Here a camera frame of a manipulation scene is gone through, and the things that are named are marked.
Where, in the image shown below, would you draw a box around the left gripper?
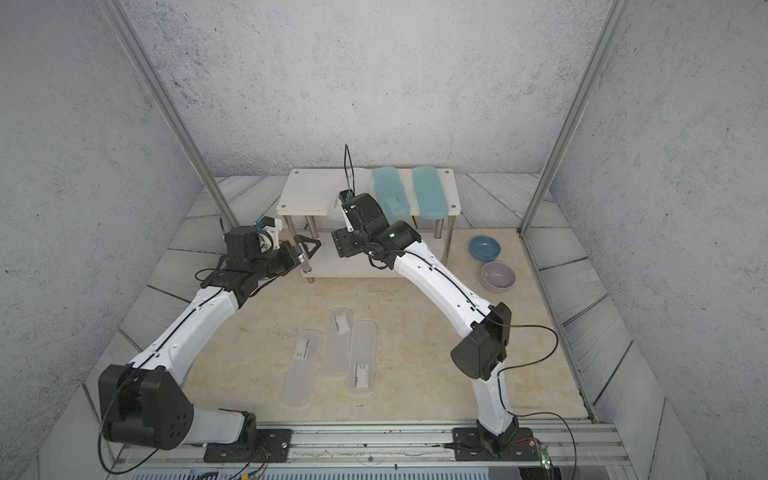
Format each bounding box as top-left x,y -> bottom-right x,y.
248,235 -> 320,283

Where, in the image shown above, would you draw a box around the teal pencil case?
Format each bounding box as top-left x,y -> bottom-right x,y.
412,166 -> 449,221
372,167 -> 411,224

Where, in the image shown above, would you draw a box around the clear pencil case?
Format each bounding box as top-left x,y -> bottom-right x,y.
322,308 -> 353,378
326,169 -> 373,228
281,330 -> 323,408
347,320 -> 377,395

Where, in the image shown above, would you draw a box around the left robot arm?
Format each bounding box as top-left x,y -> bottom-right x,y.
98,227 -> 321,460

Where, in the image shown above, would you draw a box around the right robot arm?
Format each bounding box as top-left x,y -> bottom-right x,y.
332,221 -> 519,456

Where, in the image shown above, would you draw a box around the blue ceramic bowl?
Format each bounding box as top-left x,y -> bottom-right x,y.
469,235 -> 502,263

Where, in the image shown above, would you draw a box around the purple ceramic bowl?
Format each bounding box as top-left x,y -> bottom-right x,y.
481,261 -> 516,293

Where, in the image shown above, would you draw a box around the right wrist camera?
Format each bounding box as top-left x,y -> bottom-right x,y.
338,190 -> 389,233

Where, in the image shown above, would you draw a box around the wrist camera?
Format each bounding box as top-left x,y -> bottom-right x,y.
338,190 -> 389,233
224,216 -> 282,261

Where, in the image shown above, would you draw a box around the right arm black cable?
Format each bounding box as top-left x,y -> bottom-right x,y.
343,143 -> 578,480

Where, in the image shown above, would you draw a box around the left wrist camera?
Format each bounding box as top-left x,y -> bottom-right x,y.
224,216 -> 282,261

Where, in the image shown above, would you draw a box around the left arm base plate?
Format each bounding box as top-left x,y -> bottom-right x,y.
203,428 -> 293,464

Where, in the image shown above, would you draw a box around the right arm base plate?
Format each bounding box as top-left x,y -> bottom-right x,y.
445,426 -> 541,462

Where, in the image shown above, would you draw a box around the left aluminium frame post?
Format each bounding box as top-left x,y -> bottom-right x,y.
98,0 -> 240,231

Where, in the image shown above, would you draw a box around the aluminium frame post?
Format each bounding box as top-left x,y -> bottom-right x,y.
518,0 -> 632,238
98,0 -> 240,231

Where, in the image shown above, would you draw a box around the aluminium mounting rail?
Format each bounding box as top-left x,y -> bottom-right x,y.
110,418 -> 646,479

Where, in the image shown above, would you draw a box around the right aluminium frame post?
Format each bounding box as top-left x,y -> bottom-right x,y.
518,0 -> 632,238

